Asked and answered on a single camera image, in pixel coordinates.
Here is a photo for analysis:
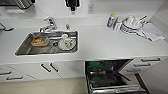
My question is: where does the white cup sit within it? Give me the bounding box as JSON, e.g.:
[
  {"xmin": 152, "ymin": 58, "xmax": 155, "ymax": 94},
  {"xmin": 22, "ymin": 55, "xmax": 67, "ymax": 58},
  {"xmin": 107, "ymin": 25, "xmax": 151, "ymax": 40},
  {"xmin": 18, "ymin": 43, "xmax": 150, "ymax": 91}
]
[{"xmin": 58, "ymin": 33, "xmax": 77, "ymax": 52}]

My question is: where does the white lower cabinet door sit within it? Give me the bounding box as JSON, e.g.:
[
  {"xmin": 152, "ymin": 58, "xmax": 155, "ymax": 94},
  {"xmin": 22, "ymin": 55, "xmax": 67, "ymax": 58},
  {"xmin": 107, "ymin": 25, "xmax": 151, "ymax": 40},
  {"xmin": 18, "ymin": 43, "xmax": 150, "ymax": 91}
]
[
  {"xmin": 7, "ymin": 62, "xmax": 63, "ymax": 82},
  {"xmin": 50, "ymin": 60, "xmax": 87, "ymax": 80}
]

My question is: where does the small chrome sink knob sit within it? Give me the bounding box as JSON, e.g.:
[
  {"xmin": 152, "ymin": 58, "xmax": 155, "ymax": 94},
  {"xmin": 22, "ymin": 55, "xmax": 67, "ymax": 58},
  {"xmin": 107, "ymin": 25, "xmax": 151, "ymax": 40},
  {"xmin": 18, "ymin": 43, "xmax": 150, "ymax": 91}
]
[{"xmin": 65, "ymin": 23, "xmax": 71, "ymax": 30}]

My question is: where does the blue dish soap bottle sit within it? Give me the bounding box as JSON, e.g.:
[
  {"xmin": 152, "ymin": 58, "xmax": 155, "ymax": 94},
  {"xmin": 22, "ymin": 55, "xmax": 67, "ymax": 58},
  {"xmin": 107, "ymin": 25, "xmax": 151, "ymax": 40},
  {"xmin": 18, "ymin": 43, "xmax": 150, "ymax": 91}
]
[{"xmin": 106, "ymin": 13, "xmax": 116, "ymax": 29}]

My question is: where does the chrome faucet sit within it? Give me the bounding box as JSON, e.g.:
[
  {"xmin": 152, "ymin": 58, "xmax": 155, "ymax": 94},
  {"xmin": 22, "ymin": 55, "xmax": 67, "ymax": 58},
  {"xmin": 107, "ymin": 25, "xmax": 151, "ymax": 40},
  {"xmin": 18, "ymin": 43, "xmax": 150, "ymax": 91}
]
[{"xmin": 39, "ymin": 16, "xmax": 58, "ymax": 33}]

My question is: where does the black soap dispenser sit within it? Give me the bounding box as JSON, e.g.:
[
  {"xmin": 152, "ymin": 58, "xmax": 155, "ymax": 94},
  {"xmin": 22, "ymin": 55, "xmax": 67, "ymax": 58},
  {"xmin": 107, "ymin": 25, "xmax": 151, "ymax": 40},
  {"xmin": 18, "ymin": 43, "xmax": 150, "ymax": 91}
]
[{"xmin": 64, "ymin": 0, "xmax": 81, "ymax": 12}]

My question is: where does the orange bowl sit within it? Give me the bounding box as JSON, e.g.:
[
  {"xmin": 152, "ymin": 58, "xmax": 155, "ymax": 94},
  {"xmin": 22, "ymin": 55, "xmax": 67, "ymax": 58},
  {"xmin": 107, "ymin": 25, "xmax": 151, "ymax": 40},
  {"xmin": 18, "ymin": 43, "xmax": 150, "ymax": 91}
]
[{"xmin": 30, "ymin": 34, "xmax": 50, "ymax": 47}]

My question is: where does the stack of white dishes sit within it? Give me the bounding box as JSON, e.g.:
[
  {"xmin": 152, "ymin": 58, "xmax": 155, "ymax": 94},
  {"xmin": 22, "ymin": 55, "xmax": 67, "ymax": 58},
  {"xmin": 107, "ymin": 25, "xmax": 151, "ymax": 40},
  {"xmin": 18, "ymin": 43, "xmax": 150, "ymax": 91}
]
[{"xmin": 119, "ymin": 14, "xmax": 149, "ymax": 35}]

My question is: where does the steel sink basin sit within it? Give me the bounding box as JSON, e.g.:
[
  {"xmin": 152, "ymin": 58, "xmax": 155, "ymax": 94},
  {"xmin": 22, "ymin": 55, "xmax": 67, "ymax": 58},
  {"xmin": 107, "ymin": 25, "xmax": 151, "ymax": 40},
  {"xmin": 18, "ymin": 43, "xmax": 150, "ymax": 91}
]
[{"xmin": 13, "ymin": 29, "xmax": 80, "ymax": 57}]

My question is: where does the white drawer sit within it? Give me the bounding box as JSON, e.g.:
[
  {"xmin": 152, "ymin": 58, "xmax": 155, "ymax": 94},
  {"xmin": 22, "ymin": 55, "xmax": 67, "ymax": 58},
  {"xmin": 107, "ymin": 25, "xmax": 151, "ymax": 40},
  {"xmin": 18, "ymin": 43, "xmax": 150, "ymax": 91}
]
[
  {"xmin": 121, "ymin": 63, "xmax": 168, "ymax": 80},
  {"xmin": 131, "ymin": 55, "xmax": 168, "ymax": 68},
  {"xmin": 0, "ymin": 70, "xmax": 38, "ymax": 84},
  {"xmin": 0, "ymin": 64, "xmax": 16, "ymax": 77}
]

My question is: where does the white dish cloth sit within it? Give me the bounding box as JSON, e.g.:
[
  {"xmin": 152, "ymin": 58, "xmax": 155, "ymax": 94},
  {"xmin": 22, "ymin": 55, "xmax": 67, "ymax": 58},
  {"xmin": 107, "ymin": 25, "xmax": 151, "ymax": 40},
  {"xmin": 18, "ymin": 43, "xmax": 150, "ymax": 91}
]
[{"xmin": 138, "ymin": 22, "xmax": 166, "ymax": 43}]

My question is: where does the steel paper towel dispenser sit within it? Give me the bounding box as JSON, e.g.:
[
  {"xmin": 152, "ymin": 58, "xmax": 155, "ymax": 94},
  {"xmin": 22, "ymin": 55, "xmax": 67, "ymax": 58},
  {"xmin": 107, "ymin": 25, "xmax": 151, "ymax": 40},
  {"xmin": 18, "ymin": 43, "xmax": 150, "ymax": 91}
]
[{"xmin": 0, "ymin": 0, "xmax": 36, "ymax": 10}]

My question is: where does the white wall outlet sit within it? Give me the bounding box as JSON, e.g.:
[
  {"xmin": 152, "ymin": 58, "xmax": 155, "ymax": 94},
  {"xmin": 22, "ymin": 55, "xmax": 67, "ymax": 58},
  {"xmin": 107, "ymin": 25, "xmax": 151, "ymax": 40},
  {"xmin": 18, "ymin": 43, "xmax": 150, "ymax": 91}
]
[{"xmin": 88, "ymin": 3, "xmax": 95, "ymax": 15}]

